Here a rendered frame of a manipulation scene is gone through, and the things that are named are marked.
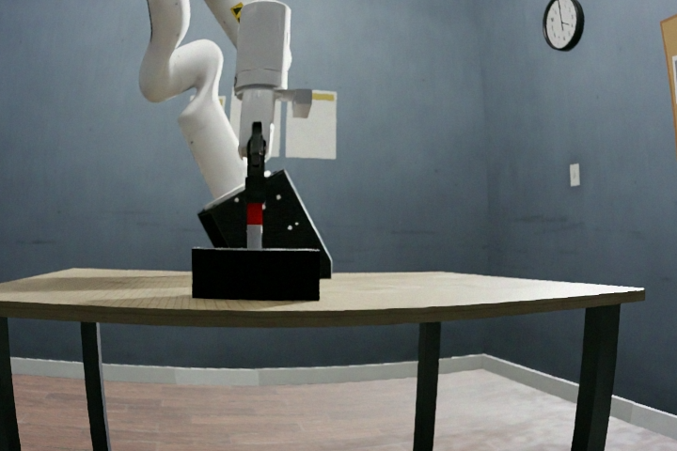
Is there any red and grey pin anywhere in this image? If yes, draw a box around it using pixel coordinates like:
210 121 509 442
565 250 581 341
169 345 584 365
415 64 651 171
247 204 262 249

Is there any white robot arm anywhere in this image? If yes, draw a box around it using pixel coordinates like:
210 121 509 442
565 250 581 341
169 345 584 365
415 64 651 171
139 0 312 210

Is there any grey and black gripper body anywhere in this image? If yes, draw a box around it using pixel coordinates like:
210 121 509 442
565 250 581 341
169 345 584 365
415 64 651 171
236 88 283 161

